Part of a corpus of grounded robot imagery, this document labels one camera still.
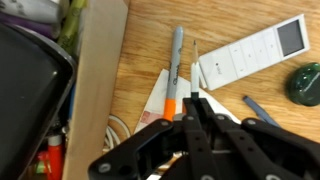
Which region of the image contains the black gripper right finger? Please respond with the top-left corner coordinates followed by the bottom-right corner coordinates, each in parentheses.
top-left (195, 98), bottom-right (320, 180)

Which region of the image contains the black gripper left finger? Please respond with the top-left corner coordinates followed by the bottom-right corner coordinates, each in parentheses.
top-left (88, 97), bottom-right (222, 180)

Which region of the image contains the white pencil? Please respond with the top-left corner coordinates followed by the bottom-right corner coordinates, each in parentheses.
top-left (189, 39), bottom-right (202, 101)

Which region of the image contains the dark grey pencil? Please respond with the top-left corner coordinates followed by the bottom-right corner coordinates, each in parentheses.
top-left (242, 95), bottom-right (281, 128)

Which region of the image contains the brown cardboard box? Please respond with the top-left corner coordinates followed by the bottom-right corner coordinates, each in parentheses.
top-left (61, 0), bottom-right (131, 180)

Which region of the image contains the white envelope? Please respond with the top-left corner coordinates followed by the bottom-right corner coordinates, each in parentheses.
top-left (133, 68), bottom-right (242, 134)

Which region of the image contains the dark green glossy object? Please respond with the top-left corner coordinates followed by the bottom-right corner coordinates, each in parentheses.
top-left (285, 62), bottom-right (320, 108)

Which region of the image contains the grey marker orange cap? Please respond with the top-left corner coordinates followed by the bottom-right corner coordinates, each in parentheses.
top-left (163, 25), bottom-right (185, 122)

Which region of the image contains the white remote control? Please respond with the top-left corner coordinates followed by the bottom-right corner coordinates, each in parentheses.
top-left (198, 13), bottom-right (311, 92)

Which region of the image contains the black glossy case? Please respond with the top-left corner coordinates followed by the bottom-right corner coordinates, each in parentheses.
top-left (0, 23), bottom-right (78, 180)

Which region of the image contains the light green marker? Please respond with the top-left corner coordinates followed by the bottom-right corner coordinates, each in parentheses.
top-left (57, 0), bottom-right (88, 58)

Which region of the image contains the grey white marker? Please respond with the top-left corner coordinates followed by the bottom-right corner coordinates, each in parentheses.
top-left (0, 0), bottom-right (69, 25)

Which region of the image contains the white cable bundle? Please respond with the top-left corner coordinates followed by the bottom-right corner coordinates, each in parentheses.
top-left (103, 114), bottom-right (133, 152)

